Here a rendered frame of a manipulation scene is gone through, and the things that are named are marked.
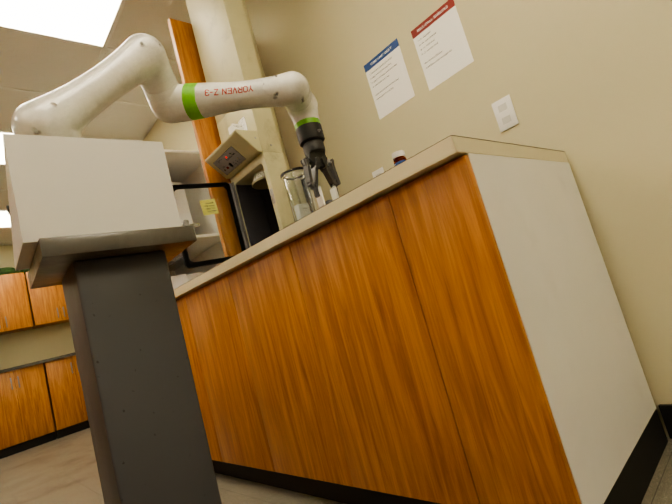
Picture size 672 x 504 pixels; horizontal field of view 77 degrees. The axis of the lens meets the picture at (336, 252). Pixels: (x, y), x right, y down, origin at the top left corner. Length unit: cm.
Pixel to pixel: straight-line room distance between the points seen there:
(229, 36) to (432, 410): 186
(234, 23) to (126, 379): 175
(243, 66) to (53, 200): 133
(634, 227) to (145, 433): 146
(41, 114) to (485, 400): 124
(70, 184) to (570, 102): 147
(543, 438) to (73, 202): 111
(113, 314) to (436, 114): 140
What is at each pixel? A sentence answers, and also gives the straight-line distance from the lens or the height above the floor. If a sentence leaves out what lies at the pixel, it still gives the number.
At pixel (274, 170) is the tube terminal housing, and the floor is 132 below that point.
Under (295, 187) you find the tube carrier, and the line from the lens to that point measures 154.
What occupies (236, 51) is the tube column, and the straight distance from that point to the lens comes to 224.
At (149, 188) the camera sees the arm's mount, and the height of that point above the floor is 105.
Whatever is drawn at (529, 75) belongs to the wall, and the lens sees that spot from 173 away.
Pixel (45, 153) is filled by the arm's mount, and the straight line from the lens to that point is 113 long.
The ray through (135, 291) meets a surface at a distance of 109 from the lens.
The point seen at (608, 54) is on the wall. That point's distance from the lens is 166.
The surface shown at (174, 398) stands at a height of 55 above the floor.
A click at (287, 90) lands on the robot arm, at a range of 142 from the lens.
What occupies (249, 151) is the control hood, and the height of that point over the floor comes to 143.
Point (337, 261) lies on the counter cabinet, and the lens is 125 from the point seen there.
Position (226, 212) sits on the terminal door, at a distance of 215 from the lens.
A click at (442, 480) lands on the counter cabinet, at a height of 16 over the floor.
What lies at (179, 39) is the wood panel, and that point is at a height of 222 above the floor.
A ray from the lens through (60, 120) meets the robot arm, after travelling 129.
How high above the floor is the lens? 65
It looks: 7 degrees up
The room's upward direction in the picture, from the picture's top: 15 degrees counter-clockwise
